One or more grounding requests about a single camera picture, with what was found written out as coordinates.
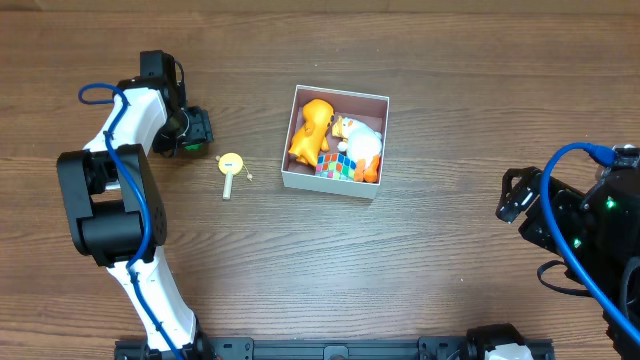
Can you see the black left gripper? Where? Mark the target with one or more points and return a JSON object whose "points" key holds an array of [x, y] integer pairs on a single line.
{"points": [[198, 129]]}

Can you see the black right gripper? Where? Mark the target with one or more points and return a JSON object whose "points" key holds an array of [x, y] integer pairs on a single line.
{"points": [[528, 201]]}

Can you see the green round lid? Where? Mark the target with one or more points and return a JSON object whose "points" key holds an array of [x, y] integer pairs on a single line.
{"points": [[193, 147]]}

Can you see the orange dinosaur toy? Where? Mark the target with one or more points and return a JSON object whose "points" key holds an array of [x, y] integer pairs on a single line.
{"points": [[311, 139]]}

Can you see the multicoloured puzzle cube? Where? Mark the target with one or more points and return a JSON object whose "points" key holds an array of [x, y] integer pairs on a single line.
{"points": [[335, 166]]}

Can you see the white plush duck toy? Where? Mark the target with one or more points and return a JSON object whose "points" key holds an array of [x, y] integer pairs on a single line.
{"points": [[362, 145]]}

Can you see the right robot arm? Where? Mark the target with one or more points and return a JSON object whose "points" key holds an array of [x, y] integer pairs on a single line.
{"points": [[621, 242]]}

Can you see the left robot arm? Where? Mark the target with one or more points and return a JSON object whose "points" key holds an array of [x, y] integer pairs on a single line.
{"points": [[115, 211]]}

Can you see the white cardboard box maroon inside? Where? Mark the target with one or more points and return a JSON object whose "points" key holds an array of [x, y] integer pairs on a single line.
{"points": [[373, 110]]}

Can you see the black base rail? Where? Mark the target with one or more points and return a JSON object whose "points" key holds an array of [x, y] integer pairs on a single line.
{"points": [[498, 341]]}

